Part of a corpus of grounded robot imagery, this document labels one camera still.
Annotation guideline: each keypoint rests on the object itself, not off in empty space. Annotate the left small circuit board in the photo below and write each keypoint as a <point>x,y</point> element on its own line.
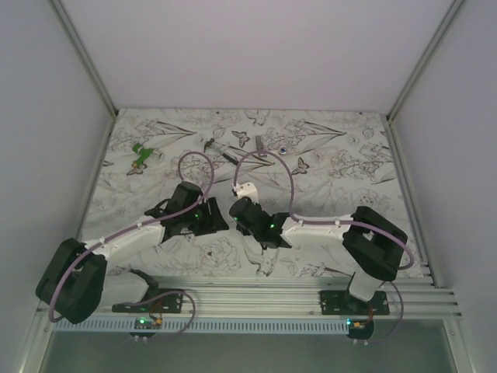
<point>146,323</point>

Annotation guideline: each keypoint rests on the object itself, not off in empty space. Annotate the white slotted cable duct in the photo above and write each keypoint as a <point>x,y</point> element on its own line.
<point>211,325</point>

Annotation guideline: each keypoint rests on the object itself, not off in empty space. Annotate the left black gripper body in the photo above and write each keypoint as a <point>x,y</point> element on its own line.
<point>191,216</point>

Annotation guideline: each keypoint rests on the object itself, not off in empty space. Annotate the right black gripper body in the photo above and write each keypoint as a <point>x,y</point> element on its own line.
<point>248,232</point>

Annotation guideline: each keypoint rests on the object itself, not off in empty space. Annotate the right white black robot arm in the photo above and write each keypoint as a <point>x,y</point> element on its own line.
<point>374,243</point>

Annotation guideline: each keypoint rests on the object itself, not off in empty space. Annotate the aluminium rail frame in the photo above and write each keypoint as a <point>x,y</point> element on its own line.
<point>286,297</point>

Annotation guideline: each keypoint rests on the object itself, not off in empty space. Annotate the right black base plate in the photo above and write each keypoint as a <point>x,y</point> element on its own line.
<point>337,302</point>

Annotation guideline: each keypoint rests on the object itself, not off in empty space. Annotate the small black hammer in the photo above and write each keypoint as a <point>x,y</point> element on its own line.
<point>213,145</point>

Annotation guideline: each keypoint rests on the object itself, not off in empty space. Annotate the grey metal clip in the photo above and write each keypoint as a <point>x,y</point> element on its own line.
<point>261,150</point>

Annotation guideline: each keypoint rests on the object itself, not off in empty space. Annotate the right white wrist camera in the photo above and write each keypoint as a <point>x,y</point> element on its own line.
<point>248,190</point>

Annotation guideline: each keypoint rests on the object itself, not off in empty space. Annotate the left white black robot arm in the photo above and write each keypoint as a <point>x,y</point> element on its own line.
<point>76,281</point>

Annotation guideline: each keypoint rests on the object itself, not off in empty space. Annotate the floral printed table mat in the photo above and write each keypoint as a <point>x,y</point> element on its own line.
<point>336,162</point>

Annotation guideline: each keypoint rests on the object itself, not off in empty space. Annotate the green plastic connector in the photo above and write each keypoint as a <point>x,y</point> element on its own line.
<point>139,164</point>

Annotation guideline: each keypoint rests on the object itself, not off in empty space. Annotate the right small circuit board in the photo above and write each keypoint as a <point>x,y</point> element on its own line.
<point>360,329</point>

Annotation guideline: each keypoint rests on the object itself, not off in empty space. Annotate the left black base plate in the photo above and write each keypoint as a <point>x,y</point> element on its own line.
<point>159,301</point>

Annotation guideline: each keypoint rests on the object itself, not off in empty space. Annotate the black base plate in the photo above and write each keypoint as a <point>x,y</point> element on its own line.
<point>337,302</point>
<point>159,301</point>

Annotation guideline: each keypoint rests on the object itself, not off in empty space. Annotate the small circuit board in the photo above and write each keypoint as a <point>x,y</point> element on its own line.
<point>146,323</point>
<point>360,329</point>

